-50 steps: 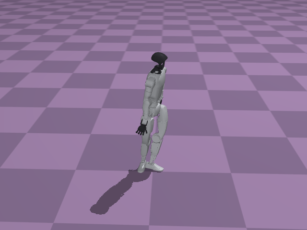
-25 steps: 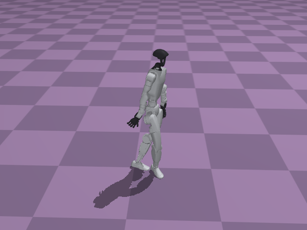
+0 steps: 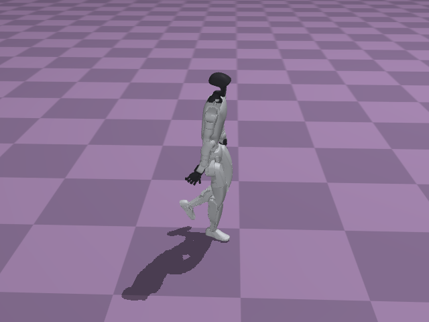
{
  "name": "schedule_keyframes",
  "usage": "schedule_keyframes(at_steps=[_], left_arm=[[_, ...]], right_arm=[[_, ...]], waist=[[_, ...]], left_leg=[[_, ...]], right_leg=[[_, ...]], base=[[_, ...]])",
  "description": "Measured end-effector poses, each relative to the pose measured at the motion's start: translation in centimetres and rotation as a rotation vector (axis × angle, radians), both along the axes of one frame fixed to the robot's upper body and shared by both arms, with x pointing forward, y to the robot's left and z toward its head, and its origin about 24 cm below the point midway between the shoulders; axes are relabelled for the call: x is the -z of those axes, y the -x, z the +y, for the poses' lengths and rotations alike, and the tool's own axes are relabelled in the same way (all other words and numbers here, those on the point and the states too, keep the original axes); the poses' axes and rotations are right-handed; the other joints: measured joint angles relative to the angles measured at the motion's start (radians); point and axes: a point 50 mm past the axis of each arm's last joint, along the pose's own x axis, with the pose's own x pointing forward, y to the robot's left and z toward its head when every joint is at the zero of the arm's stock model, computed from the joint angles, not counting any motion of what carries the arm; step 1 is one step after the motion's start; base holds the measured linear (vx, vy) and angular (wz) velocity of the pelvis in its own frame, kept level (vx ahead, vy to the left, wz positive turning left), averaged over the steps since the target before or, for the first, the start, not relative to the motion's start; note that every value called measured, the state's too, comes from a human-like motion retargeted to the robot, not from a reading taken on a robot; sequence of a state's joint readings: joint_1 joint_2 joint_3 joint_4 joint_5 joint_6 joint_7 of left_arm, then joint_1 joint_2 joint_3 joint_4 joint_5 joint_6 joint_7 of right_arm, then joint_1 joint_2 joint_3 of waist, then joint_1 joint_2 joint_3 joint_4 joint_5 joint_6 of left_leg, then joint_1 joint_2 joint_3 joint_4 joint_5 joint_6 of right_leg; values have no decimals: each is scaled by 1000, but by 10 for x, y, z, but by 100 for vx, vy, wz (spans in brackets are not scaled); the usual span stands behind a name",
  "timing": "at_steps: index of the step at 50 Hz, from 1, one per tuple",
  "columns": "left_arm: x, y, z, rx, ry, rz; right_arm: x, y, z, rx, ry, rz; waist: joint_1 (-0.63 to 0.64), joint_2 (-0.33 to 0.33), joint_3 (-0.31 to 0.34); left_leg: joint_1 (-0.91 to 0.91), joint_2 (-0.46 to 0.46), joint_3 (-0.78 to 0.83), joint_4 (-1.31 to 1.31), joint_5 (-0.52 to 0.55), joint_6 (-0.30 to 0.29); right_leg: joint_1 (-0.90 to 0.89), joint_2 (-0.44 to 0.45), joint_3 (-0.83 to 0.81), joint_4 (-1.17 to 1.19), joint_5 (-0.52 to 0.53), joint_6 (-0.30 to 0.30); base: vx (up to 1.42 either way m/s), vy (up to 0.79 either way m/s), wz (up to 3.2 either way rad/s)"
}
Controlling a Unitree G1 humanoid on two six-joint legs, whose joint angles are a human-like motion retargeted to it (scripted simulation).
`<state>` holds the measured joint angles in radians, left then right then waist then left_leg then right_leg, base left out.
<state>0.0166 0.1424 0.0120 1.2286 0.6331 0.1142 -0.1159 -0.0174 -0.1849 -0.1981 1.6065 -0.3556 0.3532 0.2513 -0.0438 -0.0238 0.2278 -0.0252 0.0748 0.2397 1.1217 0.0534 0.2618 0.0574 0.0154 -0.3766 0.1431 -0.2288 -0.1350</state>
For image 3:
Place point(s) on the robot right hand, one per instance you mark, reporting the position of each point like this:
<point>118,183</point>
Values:
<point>194,177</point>

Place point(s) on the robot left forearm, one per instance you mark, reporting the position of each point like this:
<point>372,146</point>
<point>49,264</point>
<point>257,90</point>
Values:
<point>223,135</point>

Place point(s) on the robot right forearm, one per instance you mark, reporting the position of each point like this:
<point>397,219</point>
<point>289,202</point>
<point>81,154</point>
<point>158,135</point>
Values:
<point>205,156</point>

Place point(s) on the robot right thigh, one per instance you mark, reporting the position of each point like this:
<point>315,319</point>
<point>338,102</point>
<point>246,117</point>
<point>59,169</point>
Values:
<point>218,181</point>

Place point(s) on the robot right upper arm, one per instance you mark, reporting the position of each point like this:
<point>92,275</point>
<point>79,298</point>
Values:
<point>210,118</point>

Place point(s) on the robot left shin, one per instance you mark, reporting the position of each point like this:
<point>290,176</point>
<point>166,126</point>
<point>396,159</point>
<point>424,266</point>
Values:
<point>203,197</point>

